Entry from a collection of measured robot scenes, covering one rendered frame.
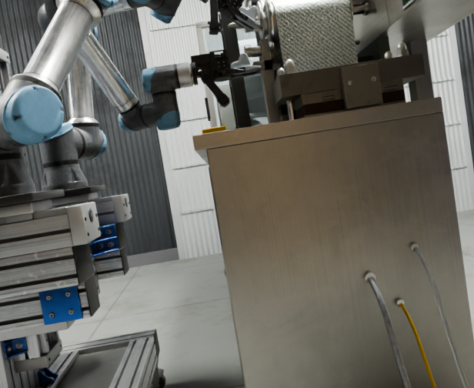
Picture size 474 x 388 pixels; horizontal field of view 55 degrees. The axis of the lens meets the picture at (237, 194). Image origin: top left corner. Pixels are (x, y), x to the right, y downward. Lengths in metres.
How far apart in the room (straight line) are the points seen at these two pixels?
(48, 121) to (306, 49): 0.82
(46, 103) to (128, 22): 3.81
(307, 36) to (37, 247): 0.99
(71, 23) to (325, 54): 0.76
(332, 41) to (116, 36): 3.50
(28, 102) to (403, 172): 0.92
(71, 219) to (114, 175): 3.55
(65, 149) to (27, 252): 0.58
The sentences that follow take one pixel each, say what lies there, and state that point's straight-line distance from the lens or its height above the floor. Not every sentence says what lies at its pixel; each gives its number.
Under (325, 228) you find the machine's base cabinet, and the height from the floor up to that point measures 0.61.
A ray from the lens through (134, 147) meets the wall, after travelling 4.61.
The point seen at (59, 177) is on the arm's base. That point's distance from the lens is 1.61.
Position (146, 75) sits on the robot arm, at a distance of 1.44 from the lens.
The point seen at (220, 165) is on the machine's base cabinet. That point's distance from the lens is 1.17.
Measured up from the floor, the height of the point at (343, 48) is 1.12.
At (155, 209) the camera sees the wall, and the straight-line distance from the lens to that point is 4.59.
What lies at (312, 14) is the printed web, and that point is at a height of 1.24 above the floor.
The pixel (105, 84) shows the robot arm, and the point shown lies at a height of 1.11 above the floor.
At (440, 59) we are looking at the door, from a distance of 5.23.
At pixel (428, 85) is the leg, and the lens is 1.75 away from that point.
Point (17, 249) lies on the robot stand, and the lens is 1.14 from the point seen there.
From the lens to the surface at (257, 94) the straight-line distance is 2.51.
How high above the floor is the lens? 0.80
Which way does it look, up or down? 3 degrees down
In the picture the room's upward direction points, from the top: 9 degrees counter-clockwise
